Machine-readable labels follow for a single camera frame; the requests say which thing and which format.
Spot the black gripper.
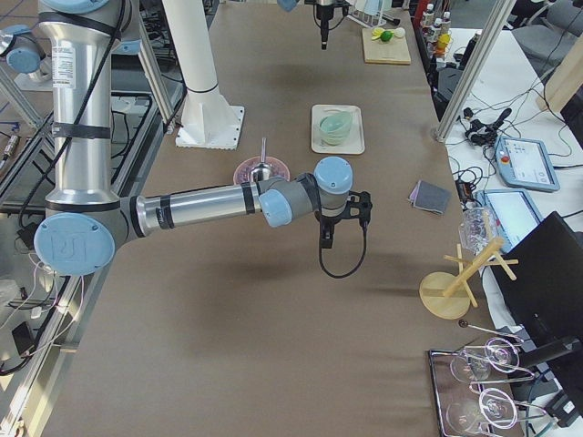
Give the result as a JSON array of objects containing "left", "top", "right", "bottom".
[
  {"left": 313, "top": 0, "right": 351, "bottom": 49},
  {"left": 316, "top": 190, "right": 373, "bottom": 249}
]

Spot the green bowl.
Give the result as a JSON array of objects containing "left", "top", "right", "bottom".
[
  {"left": 322, "top": 137, "right": 346, "bottom": 146},
  {"left": 318, "top": 128, "right": 351, "bottom": 139},
  {"left": 319, "top": 111, "right": 353, "bottom": 132}
]

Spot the green lime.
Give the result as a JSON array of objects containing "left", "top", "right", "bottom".
[{"left": 380, "top": 30, "right": 394, "bottom": 43}]

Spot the wooden cutting board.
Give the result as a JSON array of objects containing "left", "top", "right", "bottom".
[{"left": 362, "top": 28, "right": 411, "bottom": 66}]

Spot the metal ice scoop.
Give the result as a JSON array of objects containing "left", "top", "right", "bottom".
[{"left": 249, "top": 137, "right": 272, "bottom": 182}]

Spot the green bowl on tray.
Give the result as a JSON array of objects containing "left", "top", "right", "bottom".
[{"left": 322, "top": 137, "right": 346, "bottom": 146}]

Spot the cream rabbit tray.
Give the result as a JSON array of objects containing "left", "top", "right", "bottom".
[{"left": 311, "top": 105, "right": 365, "bottom": 155}]

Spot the pink bowl with ice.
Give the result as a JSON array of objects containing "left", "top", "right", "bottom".
[{"left": 233, "top": 156, "right": 291, "bottom": 185}]

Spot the grey folded cloth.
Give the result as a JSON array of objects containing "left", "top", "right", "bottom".
[{"left": 408, "top": 180, "right": 451, "bottom": 215}]

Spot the wooden cup tree stand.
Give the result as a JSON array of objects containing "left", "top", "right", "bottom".
[{"left": 419, "top": 237, "right": 519, "bottom": 320}]

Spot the clear plastic cup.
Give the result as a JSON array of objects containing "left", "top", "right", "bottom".
[{"left": 458, "top": 207, "right": 495, "bottom": 254}]

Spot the teach pendant tablet near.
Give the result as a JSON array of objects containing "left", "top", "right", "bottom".
[{"left": 475, "top": 188, "right": 543, "bottom": 253}]

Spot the teach pendant tablet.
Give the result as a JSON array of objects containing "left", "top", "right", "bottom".
[
  {"left": 494, "top": 136, "right": 560, "bottom": 192},
  {"left": 475, "top": 188, "right": 543, "bottom": 253}
]

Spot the wine glass upper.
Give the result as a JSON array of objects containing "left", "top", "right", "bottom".
[{"left": 450, "top": 337, "right": 518, "bottom": 382}]

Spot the teach pendant tablet far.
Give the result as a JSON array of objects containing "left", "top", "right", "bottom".
[{"left": 494, "top": 136, "right": 560, "bottom": 192}]

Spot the black monitor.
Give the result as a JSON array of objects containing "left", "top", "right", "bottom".
[{"left": 492, "top": 212, "right": 582, "bottom": 344}]

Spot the wine glass lower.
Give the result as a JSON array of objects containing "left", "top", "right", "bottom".
[{"left": 445, "top": 388, "right": 517, "bottom": 436}]

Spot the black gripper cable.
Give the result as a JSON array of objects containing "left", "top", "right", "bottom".
[{"left": 317, "top": 218, "right": 369, "bottom": 279}]

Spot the white camera stand base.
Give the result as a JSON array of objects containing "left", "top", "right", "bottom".
[{"left": 163, "top": 0, "right": 245, "bottom": 150}]

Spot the aluminium frame post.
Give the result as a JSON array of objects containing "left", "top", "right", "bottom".
[{"left": 435, "top": 0, "right": 516, "bottom": 143}]

